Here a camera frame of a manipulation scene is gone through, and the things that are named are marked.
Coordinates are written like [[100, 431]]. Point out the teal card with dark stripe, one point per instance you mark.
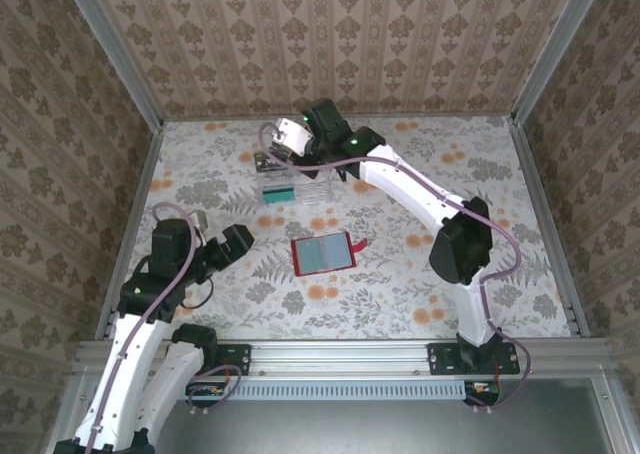
[[277, 200]]

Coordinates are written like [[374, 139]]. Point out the red card holder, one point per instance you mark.
[[294, 256]]

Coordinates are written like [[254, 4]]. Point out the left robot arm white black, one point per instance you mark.
[[130, 364]]

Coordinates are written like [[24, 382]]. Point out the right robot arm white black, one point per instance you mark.
[[460, 244]]

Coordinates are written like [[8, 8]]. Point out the black card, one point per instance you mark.
[[261, 166]]

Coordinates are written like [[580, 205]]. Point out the clear acrylic card organizer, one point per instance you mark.
[[315, 194]]

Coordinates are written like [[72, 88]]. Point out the teal blue card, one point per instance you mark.
[[310, 256]]

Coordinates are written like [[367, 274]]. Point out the light blue card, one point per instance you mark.
[[337, 253]]

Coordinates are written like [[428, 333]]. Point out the grey metal sheet panel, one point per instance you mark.
[[340, 429]]

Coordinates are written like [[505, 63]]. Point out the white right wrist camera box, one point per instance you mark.
[[295, 134]]

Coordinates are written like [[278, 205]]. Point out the aluminium table side rail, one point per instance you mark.
[[148, 164], [533, 174]]

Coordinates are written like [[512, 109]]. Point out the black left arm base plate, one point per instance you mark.
[[237, 359]]

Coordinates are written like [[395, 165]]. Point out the aluminium table end rail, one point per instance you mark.
[[460, 117]]

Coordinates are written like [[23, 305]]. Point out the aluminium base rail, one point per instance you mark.
[[340, 356]]

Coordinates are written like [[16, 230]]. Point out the aluminium lower frame bar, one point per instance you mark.
[[612, 409], [75, 399]]

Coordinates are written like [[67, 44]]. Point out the aluminium frame post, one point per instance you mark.
[[116, 54], [555, 49]]

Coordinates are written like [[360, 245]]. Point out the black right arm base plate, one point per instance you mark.
[[442, 359]]

